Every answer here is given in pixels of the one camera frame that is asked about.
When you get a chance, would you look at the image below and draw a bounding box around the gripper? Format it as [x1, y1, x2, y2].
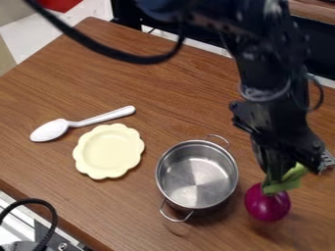
[228, 99, 327, 188]

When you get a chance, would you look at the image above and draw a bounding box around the purple toy onion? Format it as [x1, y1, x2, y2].
[243, 162, 311, 223]

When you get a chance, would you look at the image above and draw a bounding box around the silver pot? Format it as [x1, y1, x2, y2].
[154, 133, 241, 224]

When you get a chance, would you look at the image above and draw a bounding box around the yellow plate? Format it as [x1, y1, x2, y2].
[72, 123, 147, 180]

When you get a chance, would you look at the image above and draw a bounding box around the white spoon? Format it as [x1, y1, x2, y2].
[28, 105, 138, 143]

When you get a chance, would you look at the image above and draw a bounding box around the black corrugated cable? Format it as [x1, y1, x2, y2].
[0, 198, 60, 251]

